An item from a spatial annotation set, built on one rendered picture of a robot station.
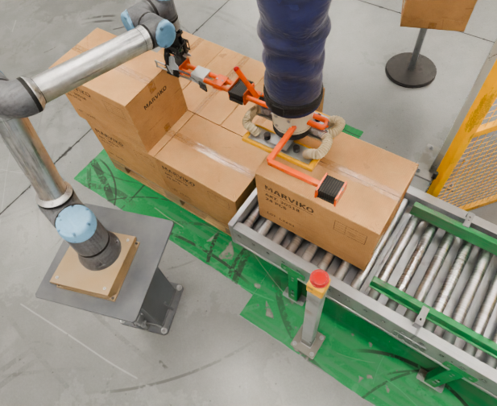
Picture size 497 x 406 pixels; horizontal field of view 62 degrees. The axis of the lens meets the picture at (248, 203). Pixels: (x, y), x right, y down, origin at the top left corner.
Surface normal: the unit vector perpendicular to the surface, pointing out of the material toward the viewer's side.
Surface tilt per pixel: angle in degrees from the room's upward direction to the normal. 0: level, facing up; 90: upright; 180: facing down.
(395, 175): 0
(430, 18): 90
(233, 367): 0
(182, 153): 0
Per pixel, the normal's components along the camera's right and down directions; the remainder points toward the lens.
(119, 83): -0.08, -0.51
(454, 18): -0.25, 0.84
